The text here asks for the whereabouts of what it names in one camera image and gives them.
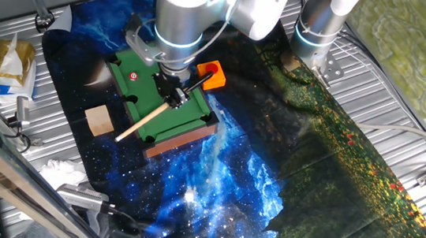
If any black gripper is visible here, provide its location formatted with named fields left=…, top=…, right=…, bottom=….
left=149, top=71, right=194, bottom=112

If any wooden cube block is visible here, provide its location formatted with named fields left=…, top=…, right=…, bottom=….
left=81, top=102, right=118, bottom=139

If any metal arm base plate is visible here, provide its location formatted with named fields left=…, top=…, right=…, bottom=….
left=310, top=50, right=347, bottom=91

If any dark grey towel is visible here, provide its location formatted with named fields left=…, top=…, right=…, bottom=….
left=17, top=201, right=148, bottom=238

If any gold tissue pack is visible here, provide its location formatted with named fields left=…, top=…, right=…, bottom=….
left=0, top=31, right=39, bottom=90

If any aluminium frame bar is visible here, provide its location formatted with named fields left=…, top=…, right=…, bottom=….
left=0, top=112, right=122, bottom=238

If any grey hose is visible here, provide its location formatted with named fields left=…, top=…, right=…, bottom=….
left=352, top=121, right=426, bottom=158

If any wooden pool cue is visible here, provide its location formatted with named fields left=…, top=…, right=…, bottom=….
left=114, top=62, right=215, bottom=152

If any silver camera on metal bracket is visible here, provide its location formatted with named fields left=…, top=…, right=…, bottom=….
left=3, top=94, right=49, bottom=149

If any mini green pool table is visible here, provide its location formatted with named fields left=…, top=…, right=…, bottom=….
left=95, top=40, right=228, bottom=167

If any crumpled white tissue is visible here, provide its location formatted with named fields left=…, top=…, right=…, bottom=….
left=37, top=157, right=91, bottom=195

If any orange box red button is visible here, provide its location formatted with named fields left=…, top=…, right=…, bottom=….
left=194, top=58, right=230, bottom=93

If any yellow green patterned cloth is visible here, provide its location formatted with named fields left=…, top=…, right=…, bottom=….
left=334, top=0, right=426, bottom=121

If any galaxy and forest printed cloth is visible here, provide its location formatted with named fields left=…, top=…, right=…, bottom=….
left=21, top=0, right=426, bottom=238

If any silver camera with black cable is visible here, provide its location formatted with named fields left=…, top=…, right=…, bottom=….
left=50, top=182, right=151, bottom=238

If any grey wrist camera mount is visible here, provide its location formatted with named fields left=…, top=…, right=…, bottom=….
left=121, top=13, right=169, bottom=69

